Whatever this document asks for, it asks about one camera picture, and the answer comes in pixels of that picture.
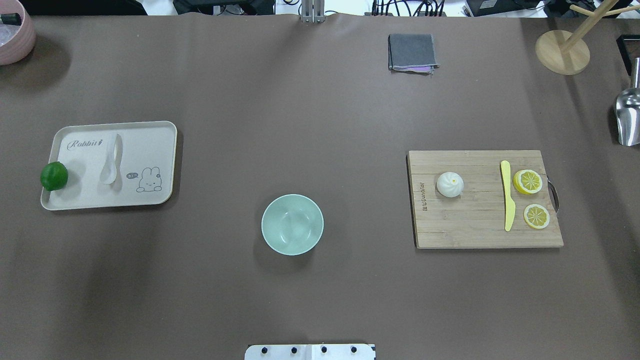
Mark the white plastic spoon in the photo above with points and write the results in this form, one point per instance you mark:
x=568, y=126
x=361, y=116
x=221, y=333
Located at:
x=112, y=163

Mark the light green bowl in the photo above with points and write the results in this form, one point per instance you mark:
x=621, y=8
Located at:
x=292, y=224

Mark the pink bowl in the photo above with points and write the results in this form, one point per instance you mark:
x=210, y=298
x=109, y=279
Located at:
x=17, y=32

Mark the grey folded cloth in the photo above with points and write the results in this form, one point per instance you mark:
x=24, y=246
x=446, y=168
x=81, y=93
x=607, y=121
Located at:
x=412, y=53

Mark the bamboo cutting board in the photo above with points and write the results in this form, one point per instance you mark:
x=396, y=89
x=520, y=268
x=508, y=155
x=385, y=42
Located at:
x=476, y=218

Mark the beige rabbit tray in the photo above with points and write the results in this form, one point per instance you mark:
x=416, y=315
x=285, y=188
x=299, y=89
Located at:
x=146, y=169

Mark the yellow plastic knife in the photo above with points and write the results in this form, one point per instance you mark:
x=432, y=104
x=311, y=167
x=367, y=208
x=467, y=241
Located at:
x=505, y=170

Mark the thick lemon slice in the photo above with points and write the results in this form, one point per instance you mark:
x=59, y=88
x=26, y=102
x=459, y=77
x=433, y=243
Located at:
x=527, y=182

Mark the thin lemon slice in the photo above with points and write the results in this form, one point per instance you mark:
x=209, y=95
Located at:
x=536, y=216

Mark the green lime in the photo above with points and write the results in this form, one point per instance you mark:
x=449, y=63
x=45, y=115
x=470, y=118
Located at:
x=54, y=176

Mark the wooden mug tree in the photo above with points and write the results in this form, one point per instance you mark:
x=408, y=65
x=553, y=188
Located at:
x=564, y=52

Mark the metal scoop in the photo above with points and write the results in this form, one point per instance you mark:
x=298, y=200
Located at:
x=627, y=110

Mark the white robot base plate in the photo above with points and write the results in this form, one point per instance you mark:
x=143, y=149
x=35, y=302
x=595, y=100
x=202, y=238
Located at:
x=318, y=351

